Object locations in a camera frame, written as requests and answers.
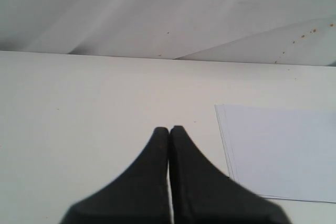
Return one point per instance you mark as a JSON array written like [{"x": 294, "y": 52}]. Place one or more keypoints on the white paper sheet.
[{"x": 280, "y": 153}]

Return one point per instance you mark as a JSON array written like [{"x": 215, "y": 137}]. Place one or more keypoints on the white backdrop sheet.
[{"x": 294, "y": 32}]

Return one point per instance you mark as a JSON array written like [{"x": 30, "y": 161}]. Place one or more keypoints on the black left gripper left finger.
[{"x": 139, "y": 195}]

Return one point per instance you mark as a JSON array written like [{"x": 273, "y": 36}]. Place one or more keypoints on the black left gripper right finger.
[{"x": 201, "y": 193}]

